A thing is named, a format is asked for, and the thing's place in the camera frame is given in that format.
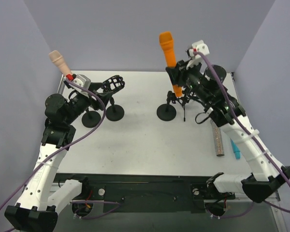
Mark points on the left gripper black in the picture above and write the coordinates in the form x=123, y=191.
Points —
x=99, y=97

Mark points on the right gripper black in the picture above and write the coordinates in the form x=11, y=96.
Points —
x=177, y=75

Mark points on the black tripod shock mount stand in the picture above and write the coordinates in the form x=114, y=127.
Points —
x=186, y=97

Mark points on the black round base clip stand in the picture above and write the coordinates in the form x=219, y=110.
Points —
x=167, y=112

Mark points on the orange microphone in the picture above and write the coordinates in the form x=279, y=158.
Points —
x=167, y=45

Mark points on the silver glitter microphone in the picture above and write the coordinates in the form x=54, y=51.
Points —
x=218, y=143

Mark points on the cyan microphone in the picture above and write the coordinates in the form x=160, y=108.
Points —
x=235, y=149

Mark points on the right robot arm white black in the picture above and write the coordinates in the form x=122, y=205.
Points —
x=267, y=173

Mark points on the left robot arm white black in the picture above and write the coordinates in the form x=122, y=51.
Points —
x=37, y=210

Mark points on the black stand with beige microphone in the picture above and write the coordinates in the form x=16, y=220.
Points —
x=91, y=119

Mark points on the beige microphone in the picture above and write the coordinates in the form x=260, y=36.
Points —
x=58, y=60

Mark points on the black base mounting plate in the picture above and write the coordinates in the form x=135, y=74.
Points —
x=152, y=193

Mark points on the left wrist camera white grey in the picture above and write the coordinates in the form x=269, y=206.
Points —
x=79, y=81

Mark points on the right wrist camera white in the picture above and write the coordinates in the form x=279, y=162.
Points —
x=198, y=46

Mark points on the aluminium frame rail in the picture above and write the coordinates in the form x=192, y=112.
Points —
x=274, y=197

